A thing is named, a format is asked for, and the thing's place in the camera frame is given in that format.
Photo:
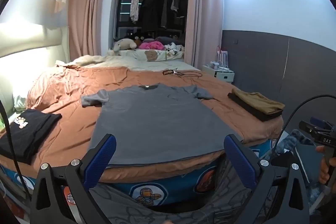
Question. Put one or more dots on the dark hanging coat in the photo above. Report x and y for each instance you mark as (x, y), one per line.
(151, 8)

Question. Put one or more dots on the beige plush toy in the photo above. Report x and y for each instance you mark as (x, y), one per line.
(124, 43)

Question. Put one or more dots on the pale green pillow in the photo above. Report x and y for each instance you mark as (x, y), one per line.
(19, 103)

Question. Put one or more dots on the white printed cloth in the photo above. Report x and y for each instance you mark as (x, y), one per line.
(173, 47)

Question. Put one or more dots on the orange-brown blanket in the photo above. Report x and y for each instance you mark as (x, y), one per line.
(68, 108)

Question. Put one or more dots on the blue patterned cloth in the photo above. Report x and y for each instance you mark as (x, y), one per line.
(296, 136)

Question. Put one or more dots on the white patterned hanging garment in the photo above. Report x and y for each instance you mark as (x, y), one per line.
(134, 3)

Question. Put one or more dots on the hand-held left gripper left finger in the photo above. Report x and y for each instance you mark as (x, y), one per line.
(101, 158)

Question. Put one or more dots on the black folded garment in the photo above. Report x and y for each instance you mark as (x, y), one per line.
(252, 111)

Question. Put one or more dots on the black printed folded T-shirt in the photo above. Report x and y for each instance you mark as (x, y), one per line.
(34, 129)

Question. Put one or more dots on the grey T-shirt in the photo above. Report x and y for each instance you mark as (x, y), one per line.
(157, 124)

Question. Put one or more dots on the cream padded headboard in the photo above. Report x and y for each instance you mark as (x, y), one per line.
(26, 40)

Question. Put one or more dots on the white nightstand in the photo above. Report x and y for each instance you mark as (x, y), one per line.
(223, 75)

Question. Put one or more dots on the pink and white rack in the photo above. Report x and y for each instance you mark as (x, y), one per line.
(222, 58)

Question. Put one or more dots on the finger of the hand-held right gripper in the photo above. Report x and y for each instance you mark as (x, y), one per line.
(305, 127)

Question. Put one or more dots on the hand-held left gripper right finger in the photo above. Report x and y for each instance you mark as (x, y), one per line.
(240, 161)

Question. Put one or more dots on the mustard folded shirt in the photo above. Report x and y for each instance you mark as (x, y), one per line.
(260, 103)

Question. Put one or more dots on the dark hanging jacket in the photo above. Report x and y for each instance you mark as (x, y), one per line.
(181, 2)

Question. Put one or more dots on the pink curtain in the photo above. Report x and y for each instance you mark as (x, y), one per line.
(207, 16)
(86, 16)

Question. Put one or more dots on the person's right hand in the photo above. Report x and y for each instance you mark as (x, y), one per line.
(323, 172)

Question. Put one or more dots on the pink cloth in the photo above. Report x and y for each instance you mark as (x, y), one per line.
(152, 45)

